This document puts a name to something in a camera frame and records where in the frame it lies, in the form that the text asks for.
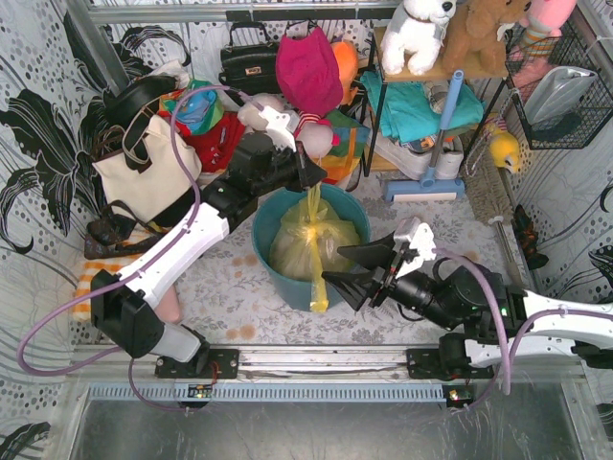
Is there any yellow plastic trash bag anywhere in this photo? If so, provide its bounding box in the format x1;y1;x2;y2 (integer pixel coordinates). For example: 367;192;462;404
268;186;361;313

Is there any light blue floor squeegee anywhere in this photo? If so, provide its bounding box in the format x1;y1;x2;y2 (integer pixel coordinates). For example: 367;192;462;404
383;69;465;202

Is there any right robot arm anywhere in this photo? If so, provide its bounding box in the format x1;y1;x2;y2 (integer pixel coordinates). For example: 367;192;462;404
322;224;612;380

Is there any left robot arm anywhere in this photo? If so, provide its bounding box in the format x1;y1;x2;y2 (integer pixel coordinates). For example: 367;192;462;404
91;133;327;378

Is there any red fabric bag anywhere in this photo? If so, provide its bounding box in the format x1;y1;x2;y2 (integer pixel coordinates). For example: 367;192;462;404
184;112;245;173

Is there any rainbow striped fabric bag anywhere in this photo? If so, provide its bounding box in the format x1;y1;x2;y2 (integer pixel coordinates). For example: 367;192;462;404
322;110;371;185

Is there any cream canvas tote bag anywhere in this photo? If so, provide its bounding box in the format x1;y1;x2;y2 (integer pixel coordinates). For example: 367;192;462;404
94;115;202;227

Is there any colourful cartoon fabric bag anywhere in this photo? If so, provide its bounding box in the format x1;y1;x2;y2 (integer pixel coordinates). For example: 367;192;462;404
157;80;224;137

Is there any magenta fabric bag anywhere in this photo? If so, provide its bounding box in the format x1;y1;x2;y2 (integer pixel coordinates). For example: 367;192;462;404
276;26;343;117

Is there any pink round plush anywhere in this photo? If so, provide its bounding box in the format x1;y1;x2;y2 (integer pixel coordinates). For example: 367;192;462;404
297;122;340;159

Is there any white fluffy plush sheep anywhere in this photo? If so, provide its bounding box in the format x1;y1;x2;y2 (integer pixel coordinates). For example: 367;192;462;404
238;93;285;131

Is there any wooden shelf rack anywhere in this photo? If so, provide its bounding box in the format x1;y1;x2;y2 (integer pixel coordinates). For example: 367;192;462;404
360;27;509;177

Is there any black leather handbag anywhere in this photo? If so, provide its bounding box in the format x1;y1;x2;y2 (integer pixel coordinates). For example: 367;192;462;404
218;21;282;96

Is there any teal folded cloth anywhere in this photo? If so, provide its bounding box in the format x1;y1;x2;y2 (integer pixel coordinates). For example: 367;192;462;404
379;82;484;143

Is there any orange plush toy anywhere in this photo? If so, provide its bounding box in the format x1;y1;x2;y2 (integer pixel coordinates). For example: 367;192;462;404
331;40;358;105

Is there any white sneaker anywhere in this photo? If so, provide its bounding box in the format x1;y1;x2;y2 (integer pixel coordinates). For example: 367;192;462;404
435;136;464;180

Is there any dark patterned cloth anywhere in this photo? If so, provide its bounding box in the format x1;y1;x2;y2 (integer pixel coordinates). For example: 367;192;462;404
511;204;549;270

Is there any black round hat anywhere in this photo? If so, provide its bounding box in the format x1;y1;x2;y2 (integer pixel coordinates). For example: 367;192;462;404
103;75;177;127

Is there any yellow plush duck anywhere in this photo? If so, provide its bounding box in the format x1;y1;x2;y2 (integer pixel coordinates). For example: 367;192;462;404
485;119;520;173

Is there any pink foam roller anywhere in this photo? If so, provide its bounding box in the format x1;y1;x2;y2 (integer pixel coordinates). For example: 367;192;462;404
155;286;182;324

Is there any white plush dog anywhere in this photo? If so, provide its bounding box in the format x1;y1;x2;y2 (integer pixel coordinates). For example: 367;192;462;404
381;0;457;76

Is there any brown teddy bear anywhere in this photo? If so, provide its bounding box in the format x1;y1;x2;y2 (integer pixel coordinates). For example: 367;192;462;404
442;0;532;75

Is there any orange checkered cloth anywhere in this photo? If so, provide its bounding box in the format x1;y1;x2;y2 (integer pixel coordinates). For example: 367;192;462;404
71;258;131;322

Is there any silver foil pouch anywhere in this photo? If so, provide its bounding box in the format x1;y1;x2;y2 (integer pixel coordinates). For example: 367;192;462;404
524;66;598;125

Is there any pink plush toy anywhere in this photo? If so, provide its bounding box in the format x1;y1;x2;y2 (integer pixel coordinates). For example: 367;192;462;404
519;0;577;47

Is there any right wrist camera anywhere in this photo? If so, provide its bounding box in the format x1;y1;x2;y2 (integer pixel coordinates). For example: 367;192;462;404
393;217;436;279

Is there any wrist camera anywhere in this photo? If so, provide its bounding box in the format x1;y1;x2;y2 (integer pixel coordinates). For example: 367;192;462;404
393;217;436;279
259;105;300;152

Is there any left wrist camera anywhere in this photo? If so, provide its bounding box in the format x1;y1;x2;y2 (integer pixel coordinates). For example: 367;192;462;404
259;105;300;152

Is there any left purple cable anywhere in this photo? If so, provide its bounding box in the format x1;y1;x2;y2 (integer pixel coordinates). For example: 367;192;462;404
16;84;262;414

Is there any purple cable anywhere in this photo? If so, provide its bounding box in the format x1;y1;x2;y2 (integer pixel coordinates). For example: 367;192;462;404
430;247;613;411
16;84;262;414

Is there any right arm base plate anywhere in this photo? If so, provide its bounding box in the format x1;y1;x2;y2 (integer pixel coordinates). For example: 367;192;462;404
406;348;494;381

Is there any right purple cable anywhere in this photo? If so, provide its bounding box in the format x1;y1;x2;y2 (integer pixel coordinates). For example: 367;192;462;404
430;247;613;411

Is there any long handled brush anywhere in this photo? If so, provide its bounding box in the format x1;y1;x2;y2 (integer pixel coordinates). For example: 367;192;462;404
463;152;523;287

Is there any brown leather strap bag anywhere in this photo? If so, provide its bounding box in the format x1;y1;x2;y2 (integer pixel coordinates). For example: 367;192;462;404
83;126;183;260

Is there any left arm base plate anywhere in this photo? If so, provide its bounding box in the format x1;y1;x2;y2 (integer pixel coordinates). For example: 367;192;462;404
154;348;239;380

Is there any black wire basket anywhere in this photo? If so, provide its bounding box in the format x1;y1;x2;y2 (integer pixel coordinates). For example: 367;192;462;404
506;23;612;150

